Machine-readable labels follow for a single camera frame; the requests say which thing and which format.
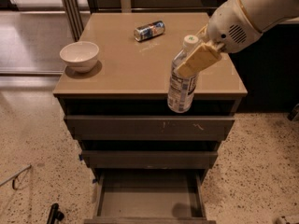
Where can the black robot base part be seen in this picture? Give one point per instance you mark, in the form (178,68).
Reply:
(55,214)

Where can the brown drawer cabinet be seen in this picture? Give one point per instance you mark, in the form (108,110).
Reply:
(132,79)

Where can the grey metal bar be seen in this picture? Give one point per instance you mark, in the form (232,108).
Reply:
(13,177)

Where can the dark object right edge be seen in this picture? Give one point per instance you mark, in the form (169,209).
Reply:
(294,115)

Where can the grey open bottom drawer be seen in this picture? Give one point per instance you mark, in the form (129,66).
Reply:
(149,197)

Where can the grey top drawer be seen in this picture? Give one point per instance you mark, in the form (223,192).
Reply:
(153,128)

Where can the white ceramic bowl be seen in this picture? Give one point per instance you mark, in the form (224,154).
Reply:
(80,56)

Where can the clear plastic bottle white cap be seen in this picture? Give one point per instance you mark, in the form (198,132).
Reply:
(181,90)

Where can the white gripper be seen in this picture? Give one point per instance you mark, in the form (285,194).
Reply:
(233,25)

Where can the blue silver soda can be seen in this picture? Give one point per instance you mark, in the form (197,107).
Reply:
(149,31)

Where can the grey middle drawer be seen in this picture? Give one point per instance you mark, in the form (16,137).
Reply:
(149,159)

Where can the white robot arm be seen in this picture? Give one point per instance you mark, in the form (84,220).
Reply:
(264,15)

